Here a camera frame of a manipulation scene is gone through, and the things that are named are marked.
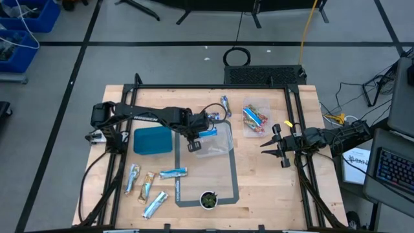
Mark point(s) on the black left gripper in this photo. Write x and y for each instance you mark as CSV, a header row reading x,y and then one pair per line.
x,y
197,123

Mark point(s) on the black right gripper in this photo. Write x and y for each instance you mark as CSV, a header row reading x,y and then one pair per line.
x,y
292,143

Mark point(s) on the bright blue granola bar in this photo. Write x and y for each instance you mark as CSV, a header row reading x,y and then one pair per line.
x,y
209,132

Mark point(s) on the grey green granola bar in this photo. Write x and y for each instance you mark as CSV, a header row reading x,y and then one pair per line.
x,y
226,106

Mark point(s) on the silver blue granola bar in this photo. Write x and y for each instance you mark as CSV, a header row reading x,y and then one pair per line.
x,y
173,173
132,178
155,204

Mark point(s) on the brown yellow granola bar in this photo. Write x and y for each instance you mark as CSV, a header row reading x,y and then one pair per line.
x,y
146,187

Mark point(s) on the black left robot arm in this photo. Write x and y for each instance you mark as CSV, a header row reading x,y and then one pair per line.
x,y
145,116

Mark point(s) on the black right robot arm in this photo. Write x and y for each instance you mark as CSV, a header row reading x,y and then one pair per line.
x,y
343,134

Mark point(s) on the clear plastic bin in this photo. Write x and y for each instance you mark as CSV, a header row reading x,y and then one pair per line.
x,y
221,145
266,131

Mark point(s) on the yellow tape tag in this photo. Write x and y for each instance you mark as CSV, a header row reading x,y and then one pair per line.
x,y
288,123

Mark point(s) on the grey-bordered silicone baking mat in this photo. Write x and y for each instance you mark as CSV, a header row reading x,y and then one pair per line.
x,y
207,174

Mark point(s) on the teal plastic bin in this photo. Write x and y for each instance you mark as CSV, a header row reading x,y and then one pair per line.
x,y
152,140

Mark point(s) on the white pot with succulent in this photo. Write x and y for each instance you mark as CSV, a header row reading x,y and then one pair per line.
x,y
208,200

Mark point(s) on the black perforated computer case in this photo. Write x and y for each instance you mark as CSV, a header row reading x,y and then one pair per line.
x,y
258,75

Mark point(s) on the white paper sheet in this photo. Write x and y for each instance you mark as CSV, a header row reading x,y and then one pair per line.
x,y
355,171

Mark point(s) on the person's shoe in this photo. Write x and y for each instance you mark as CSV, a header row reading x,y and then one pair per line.
x,y
353,218

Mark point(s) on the black backlit keyboard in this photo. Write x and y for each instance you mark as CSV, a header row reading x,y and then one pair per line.
x,y
394,170

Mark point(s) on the grey desk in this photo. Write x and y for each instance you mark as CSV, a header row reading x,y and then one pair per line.
x,y
393,198

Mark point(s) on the black partition panel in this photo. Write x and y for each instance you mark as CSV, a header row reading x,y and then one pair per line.
x,y
210,3

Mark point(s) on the grey monitor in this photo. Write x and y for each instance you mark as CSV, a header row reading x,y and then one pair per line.
x,y
401,97

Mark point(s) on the blue storage bin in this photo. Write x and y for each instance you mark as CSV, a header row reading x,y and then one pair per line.
x,y
45,19
24,58

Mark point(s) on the grey cart shelf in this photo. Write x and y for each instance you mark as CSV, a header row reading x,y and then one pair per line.
x,y
13,77

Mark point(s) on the black equipment foot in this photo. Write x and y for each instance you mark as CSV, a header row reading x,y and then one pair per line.
x,y
4,109

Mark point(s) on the black aluminium table frame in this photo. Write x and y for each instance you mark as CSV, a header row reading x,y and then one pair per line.
x,y
210,86

